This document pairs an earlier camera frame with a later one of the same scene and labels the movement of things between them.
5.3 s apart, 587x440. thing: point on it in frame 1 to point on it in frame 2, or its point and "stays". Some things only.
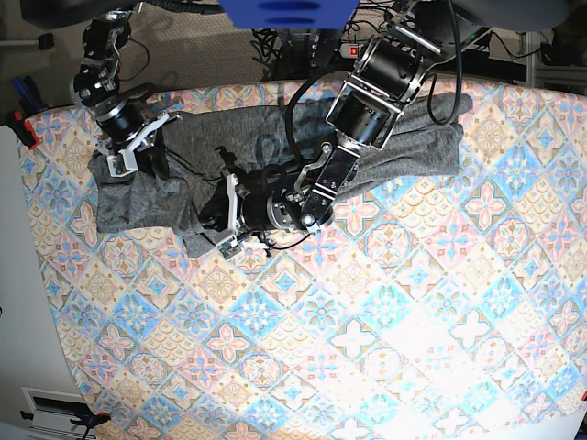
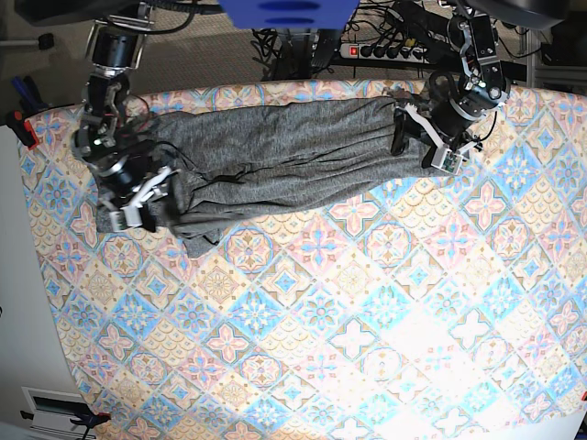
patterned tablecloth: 451,307 stays
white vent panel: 54,410 stays
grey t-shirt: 204,151 stays
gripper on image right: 250,203 to 448,122
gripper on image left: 127,131 to 127,181
